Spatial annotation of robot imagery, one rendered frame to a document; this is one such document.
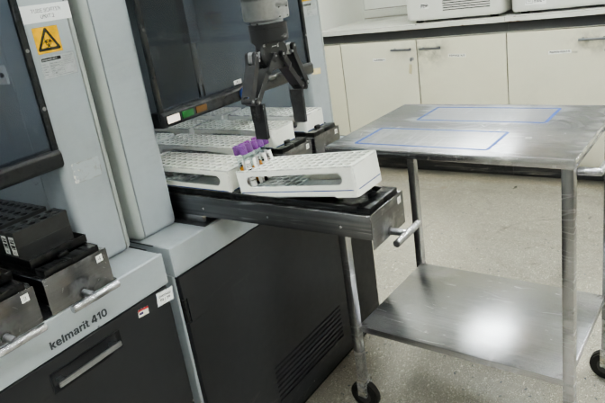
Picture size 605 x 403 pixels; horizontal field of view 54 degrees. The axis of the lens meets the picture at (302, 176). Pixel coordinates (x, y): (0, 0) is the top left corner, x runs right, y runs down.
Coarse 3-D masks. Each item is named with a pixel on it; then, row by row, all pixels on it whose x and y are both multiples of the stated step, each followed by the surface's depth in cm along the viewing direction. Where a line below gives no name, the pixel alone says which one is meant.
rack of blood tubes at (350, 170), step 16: (272, 160) 130; (288, 160) 125; (304, 160) 123; (320, 160) 119; (336, 160) 116; (352, 160) 113; (368, 160) 114; (240, 176) 126; (288, 176) 128; (304, 176) 129; (320, 176) 127; (336, 176) 124; (352, 176) 110; (368, 176) 114; (256, 192) 125; (304, 192) 118; (320, 192) 116; (336, 192) 113; (352, 192) 111
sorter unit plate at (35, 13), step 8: (24, 8) 106; (32, 8) 107; (40, 8) 108; (48, 8) 109; (56, 8) 111; (64, 8) 112; (24, 16) 106; (32, 16) 107; (40, 16) 108; (48, 16) 109; (56, 16) 111; (64, 16) 112; (24, 24) 106
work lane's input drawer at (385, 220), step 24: (168, 192) 140; (192, 192) 136; (216, 192) 131; (240, 192) 129; (384, 192) 116; (216, 216) 132; (240, 216) 128; (264, 216) 124; (288, 216) 120; (312, 216) 116; (336, 216) 113; (360, 216) 110; (384, 216) 113; (384, 240) 114
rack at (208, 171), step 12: (168, 156) 149; (180, 156) 147; (192, 156) 144; (204, 156) 144; (216, 156) 142; (228, 156) 140; (168, 168) 139; (180, 168) 136; (192, 168) 134; (204, 168) 132; (216, 168) 132; (228, 168) 130; (168, 180) 141; (180, 180) 141; (192, 180) 144; (204, 180) 143; (216, 180) 142; (228, 180) 129
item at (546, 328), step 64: (384, 128) 161; (448, 128) 152; (512, 128) 144; (576, 128) 136; (576, 192) 121; (576, 256) 125; (384, 320) 170; (448, 320) 165; (512, 320) 161; (576, 320) 157
